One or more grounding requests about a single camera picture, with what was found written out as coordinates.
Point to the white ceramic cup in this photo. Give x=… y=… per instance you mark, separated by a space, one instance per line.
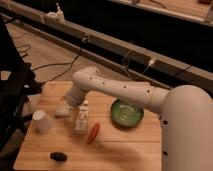
x=43 y=121

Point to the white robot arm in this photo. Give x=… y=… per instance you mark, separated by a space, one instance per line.
x=186 y=116

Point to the black eraser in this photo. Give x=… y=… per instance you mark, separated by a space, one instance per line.
x=58 y=156

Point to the green bowl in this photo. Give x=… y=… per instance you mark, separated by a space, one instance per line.
x=126 y=115

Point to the white glue bottle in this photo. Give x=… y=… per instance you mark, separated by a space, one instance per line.
x=82 y=119

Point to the orange carrot toy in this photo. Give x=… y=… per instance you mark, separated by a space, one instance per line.
x=93 y=133

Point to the crumpled white cloth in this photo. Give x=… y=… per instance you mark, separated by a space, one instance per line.
x=62 y=111

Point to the black chair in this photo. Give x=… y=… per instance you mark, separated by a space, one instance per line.
x=15 y=89

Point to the long grey rail beam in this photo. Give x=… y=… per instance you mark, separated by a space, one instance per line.
x=168 y=51

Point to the white object on rail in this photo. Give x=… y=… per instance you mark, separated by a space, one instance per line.
x=58 y=15

